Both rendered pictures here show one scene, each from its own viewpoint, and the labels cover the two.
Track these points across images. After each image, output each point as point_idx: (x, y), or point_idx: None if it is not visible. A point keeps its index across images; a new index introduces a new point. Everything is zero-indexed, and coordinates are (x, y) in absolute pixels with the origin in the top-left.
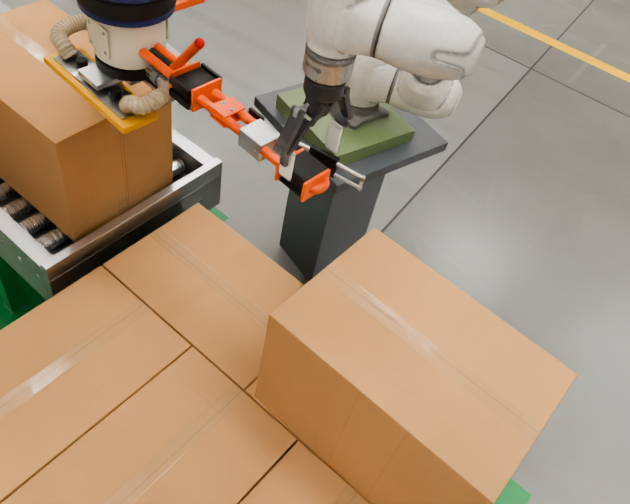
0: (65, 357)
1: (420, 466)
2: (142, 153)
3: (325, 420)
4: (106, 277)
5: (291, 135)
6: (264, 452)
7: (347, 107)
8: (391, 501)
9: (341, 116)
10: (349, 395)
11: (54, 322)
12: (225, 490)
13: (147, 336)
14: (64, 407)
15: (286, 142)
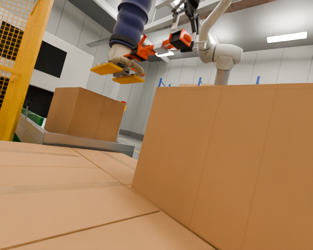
0: (24, 151)
1: (306, 121)
2: (108, 122)
3: (189, 156)
4: (70, 149)
5: (179, 3)
6: (130, 208)
7: (198, 24)
8: (277, 236)
9: (195, 26)
10: (213, 99)
11: (32, 146)
12: (83, 216)
13: (76, 160)
14: None
15: (177, 5)
